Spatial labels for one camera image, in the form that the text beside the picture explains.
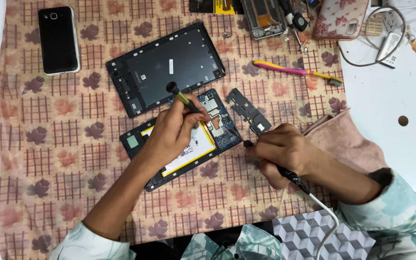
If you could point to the black tablet back cover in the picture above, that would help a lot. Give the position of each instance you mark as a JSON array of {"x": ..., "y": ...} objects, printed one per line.
[{"x": 164, "y": 65}]

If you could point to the person's right hand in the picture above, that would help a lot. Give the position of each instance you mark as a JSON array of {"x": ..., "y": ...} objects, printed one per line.
[{"x": 287, "y": 148}]

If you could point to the person's pale green patterned shirt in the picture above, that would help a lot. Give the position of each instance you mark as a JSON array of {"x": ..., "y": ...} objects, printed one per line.
[{"x": 392, "y": 220}]

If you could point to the black plastic inner bracket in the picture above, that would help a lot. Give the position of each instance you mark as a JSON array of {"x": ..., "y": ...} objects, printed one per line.
[{"x": 246, "y": 108}]

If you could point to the black smartphone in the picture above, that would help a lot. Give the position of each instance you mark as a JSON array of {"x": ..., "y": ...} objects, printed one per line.
[{"x": 58, "y": 39}]

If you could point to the person's right fingers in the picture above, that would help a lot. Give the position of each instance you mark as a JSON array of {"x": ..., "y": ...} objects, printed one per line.
[{"x": 265, "y": 142}]

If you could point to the beige keypad part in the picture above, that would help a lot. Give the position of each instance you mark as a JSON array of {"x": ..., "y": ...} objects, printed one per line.
[{"x": 373, "y": 25}]

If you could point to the black green precision screwdriver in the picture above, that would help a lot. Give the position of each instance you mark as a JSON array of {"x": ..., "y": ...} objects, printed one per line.
[{"x": 179, "y": 95}]

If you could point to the checked floral table cloth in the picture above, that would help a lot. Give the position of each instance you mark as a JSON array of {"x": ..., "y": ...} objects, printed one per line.
[{"x": 67, "y": 151}]

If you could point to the floral phone case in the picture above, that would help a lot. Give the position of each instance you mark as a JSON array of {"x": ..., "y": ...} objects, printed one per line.
[{"x": 338, "y": 18}]

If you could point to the pink yellow toothbrush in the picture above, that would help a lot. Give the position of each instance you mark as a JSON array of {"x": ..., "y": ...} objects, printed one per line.
[{"x": 291, "y": 70}]

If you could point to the opened tablet with battery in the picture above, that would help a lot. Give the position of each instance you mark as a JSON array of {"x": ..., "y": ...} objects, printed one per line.
[{"x": 190, "y": 153}]

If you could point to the white phone battery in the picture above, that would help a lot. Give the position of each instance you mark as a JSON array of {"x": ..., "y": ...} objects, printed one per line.
[{"x": 392, "y": 48}]

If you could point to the person's left hand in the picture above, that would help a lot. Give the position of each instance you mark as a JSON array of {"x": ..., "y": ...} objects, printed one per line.
[{"x": 168, "y": 137}]

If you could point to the person's left fingers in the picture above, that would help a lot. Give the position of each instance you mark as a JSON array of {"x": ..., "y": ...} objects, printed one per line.
[{"x": 193, "y": 121}]

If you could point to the disassembled phone frame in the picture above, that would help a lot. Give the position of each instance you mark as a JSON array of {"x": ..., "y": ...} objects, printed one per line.
[{"x": 264, "y": 20}]

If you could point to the yellow black package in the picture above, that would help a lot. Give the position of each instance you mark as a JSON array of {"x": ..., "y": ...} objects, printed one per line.
[{"x": 219, "y": 6}]

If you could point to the pink towel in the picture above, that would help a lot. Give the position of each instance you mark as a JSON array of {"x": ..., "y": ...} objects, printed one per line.
[{"x": 345, "y": 144}]

